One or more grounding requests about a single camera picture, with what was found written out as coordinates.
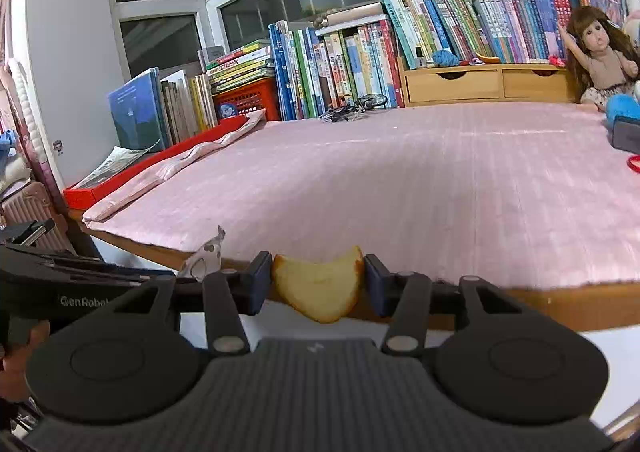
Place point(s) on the open magazine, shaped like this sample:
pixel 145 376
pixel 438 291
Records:
pixel 115 164

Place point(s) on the red plastic basket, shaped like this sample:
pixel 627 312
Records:
pixel 250 97

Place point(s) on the pink padded cushion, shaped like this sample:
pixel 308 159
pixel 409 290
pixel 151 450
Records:
pixel 20 107

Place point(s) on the stack of flat books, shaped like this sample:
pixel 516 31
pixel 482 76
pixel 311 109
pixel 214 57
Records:
pixel 240 64

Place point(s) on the row of blue green books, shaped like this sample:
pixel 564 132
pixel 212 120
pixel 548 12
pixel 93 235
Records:
pixel 325 72

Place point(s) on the white rabbit plush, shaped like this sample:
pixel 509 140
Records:
pixel 634 12

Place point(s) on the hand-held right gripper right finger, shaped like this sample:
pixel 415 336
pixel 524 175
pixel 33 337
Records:
pixel 377 282

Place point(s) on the small glass bottle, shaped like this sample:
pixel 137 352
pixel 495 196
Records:
pixel 422 60

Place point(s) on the brown-haired doll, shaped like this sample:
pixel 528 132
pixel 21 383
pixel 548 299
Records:
pixel 600 67

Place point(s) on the blue yarn ball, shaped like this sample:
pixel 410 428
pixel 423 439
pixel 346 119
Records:
pixel 445 58

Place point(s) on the yellow red boat ornament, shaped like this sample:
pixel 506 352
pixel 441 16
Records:
pixel 487 59

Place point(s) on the red scissors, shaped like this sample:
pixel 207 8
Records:
pixel 635 164

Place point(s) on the black miniature bicycle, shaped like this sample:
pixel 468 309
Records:
pixel 370 102

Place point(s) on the folded pink cloth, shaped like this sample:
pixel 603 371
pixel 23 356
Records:
pixel 165 167

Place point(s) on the pink flower clip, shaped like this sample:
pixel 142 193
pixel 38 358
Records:
pixel 557 61

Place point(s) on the small wall sticker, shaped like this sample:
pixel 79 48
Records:
pixel 58 147

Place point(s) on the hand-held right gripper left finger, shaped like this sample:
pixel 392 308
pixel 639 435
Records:
pixel 260 282

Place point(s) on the pink suitcase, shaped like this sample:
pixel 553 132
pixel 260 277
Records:
pixel 30 204

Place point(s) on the row of thin beige books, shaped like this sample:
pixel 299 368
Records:
pixel 187 107

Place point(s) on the wooden drawer organizer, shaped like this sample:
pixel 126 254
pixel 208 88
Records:
pixel 450 87

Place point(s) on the blue plush cat toy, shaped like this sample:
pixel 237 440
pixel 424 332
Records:
pixel 622 107

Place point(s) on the orange peel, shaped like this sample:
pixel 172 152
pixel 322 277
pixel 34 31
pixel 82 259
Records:
pixel 320 292

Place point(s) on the grey charger block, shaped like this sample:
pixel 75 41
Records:
pixel 627 134

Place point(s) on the person's left hand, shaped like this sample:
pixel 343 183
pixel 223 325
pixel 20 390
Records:
pixel 15 377

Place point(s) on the large dark blue book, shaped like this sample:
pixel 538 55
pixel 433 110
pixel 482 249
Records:
pixel 135 112

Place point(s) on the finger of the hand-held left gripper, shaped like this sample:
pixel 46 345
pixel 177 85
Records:
pixel 187 297

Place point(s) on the tan paper roll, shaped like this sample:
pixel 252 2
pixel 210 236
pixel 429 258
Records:
pixel 355 13

